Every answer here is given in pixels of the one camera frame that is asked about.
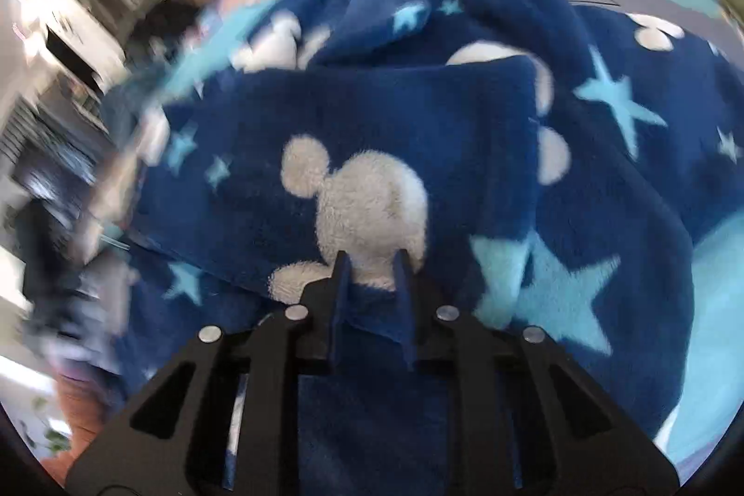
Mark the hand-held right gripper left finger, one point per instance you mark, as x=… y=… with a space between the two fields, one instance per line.
x=340 y=301

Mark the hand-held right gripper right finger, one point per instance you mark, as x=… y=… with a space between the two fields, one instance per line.
x=404 y=311

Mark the blue star fleece garment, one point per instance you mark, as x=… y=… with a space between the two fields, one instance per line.
x=442 y=124

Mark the turquoise and grey blanket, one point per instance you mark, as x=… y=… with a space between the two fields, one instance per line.
x=722 y=298

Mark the green plant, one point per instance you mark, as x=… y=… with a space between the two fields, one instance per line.
x=49 y=441

